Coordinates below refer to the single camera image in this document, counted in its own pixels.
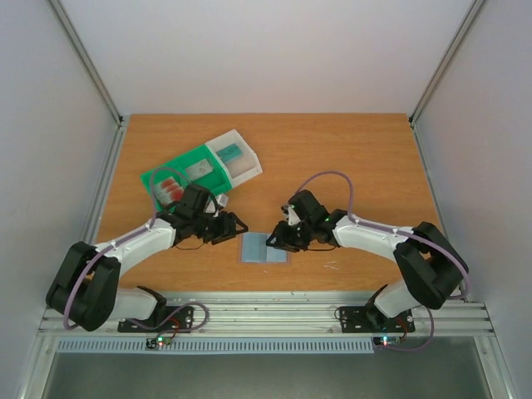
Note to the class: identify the grey card in green bin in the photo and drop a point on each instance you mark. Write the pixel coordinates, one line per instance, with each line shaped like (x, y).
(199, 169)

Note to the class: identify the left small circuit board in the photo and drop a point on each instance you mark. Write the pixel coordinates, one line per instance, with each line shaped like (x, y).
(157, 342)

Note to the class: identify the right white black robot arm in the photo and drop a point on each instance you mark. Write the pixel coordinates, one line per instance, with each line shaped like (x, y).
(431, 269)

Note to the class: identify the red circle card in bin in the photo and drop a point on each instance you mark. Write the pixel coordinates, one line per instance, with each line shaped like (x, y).
(167, 185)

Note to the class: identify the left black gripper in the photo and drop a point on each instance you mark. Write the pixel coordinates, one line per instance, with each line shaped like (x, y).
(225, 226)

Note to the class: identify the green plastic bin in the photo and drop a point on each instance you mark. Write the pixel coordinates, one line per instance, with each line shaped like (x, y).
(217, 181)

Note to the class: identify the small circuit board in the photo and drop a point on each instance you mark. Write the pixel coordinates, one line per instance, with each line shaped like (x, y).
(388, 341)
(157, 342)

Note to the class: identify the pink card holder wallet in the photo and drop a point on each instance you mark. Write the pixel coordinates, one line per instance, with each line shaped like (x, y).
(254, 250)

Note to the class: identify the white translucent plastic bin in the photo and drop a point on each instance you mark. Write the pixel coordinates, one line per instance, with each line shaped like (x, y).
(244, 168)

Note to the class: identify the right aluminium corner post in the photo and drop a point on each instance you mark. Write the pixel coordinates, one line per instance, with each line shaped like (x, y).
(472, 14)

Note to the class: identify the teal card in white bin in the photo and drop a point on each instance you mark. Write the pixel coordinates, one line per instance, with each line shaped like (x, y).
(229, 153)

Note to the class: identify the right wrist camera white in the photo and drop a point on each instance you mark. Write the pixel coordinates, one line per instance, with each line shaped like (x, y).
(290, 215)

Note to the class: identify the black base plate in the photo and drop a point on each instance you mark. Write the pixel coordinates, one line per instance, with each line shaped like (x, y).
(182, 319)
(354, 319)

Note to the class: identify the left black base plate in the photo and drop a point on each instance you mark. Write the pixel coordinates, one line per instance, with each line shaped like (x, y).
(182, 319)

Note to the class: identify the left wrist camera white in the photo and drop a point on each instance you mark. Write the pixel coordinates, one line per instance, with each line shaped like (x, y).
(221, 201)

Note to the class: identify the left aluminium corner post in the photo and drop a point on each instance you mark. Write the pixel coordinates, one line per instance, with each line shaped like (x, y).
(72, 35)

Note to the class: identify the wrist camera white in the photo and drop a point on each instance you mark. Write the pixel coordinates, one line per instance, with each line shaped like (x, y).
(221, 201)
(290, 215)

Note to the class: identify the aluminium corner post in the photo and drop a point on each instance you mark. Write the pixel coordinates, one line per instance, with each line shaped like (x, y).
(72, 35)
(472, 14)

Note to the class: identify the aluminium rail frame front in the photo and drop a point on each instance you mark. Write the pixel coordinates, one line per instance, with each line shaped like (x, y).
(311, 314)

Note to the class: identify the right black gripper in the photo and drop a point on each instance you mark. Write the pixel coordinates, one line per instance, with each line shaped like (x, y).
(287, 234)

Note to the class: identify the grey slotted cable duct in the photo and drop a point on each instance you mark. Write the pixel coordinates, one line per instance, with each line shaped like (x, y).
(218, 345)

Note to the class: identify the right small circuit board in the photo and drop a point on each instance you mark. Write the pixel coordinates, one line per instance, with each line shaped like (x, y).
(388, 341)

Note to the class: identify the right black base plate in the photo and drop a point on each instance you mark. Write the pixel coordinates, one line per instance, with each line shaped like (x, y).
(354, 319)

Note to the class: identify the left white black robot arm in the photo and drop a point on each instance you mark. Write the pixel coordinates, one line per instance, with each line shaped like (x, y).
(85, 288)

